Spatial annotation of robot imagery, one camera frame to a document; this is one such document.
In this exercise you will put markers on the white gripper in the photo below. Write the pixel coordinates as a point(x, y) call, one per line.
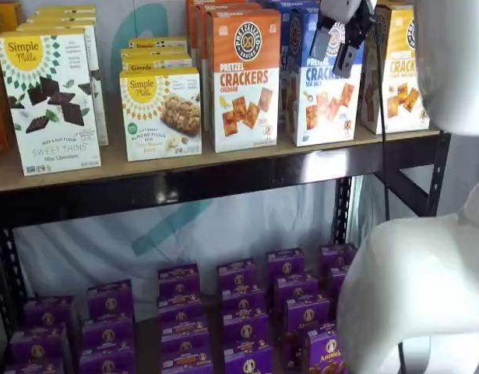
point(340, 8)

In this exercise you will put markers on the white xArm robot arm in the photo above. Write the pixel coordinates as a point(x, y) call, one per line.
point(418, 272)

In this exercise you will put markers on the blue white pretzel crackers box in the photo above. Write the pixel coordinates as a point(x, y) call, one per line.
point(274, 4)
point(325, 105)

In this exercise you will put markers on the yellow white pretzel crackers box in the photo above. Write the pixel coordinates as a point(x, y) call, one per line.
point(399, 97)

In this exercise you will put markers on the orange cheddar pretzel crackers box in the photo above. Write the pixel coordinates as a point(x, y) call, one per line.
point(245, 78)
point(202, 39)
point(191, 23)

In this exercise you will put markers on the Simple Mills almond bars box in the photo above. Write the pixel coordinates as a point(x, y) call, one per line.
point(157, 62)
point(161, 117)
point(157, 43)

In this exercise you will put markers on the purple Annie's snack box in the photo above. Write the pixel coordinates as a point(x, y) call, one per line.
point(241, 300)
point(180, 309)
point(336, 280)
point(186, 348)
point(325, 354)
point(188, 366)
point(338, 257)
point(32, 368)
point(110, 300)
point(249, 362)
point(106, 335)
point(237, 272)
point(286, 265)
point(106, 364)
point(307, 313)
point(295, 290)
point(184, 329)
point(245, 329)
point(38, 344)
point(178, 280)
point(48, 311)

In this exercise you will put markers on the Simple Mills Sweet Thins box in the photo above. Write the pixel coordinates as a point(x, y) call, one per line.
point(101, 117)
point(62, 15)
point(64, 8)
point(48, 101)

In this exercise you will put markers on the wooden shelf board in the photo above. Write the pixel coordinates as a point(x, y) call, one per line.
point(114, 167)

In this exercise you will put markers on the white teal printed backdrop banner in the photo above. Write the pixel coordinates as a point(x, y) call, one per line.
point(106, 249)

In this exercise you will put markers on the purple snack boxes group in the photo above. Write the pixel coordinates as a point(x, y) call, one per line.
point(145, 343)

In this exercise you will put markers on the black metal shelving frame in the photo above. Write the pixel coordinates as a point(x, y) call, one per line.
point(184, 187)

